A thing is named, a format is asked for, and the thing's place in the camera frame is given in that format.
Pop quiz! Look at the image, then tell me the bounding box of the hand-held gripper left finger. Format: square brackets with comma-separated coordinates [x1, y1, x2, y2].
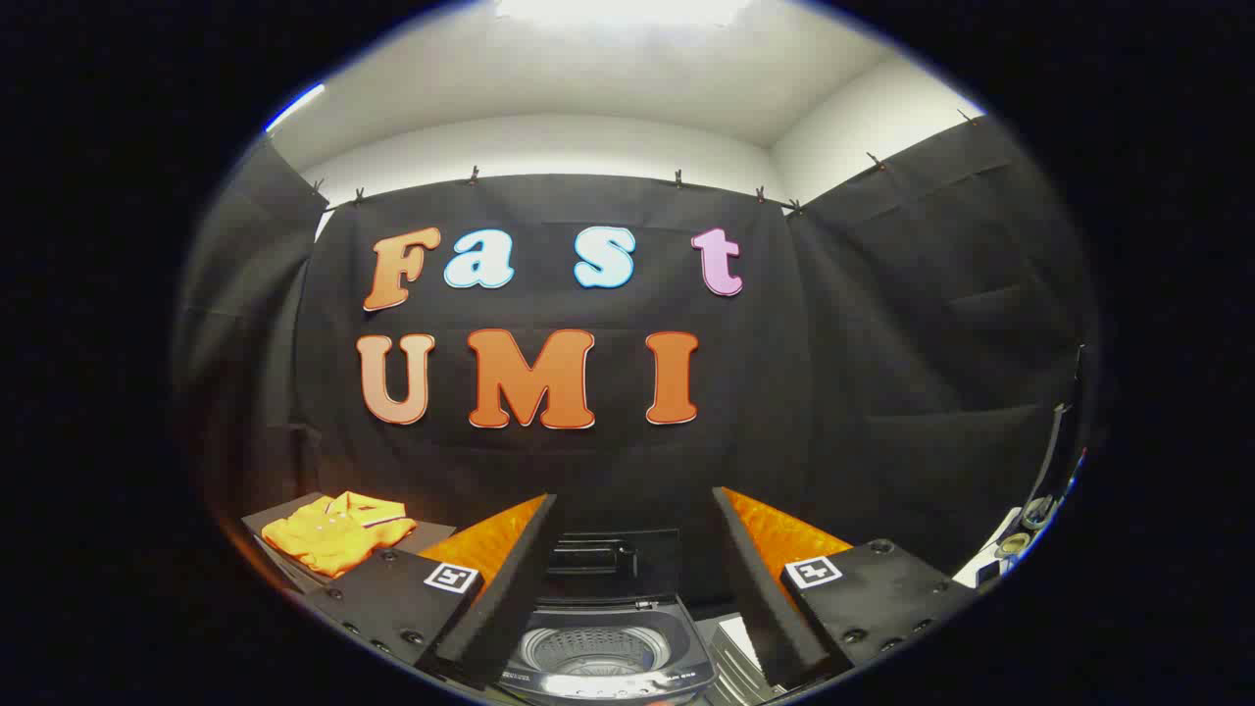
[302, 493, 561, 689]

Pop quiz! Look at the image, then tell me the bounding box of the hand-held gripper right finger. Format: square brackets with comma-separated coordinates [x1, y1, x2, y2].
[712, 486, 982, 691]

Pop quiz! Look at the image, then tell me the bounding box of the dark washing machine lid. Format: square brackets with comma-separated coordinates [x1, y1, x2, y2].
[542, 529, 681, 605]

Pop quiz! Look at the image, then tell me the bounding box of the grey washing machine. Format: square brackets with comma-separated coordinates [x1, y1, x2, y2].
[498, 593, 719, 703]

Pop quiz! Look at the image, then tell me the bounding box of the orange polo shirt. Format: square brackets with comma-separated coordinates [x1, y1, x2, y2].
[261, 492, 418, 578]

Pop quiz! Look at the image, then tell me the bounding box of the grey ribbed object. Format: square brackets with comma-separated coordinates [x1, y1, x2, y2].
[704, 616, 780, 703]

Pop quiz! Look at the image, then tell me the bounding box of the white board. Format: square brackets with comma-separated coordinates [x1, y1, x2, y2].
[953, 507, 1027, 589]

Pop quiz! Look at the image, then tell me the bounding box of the black backdrop cloth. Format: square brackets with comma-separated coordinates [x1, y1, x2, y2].
[175, 113, 1097, 614]

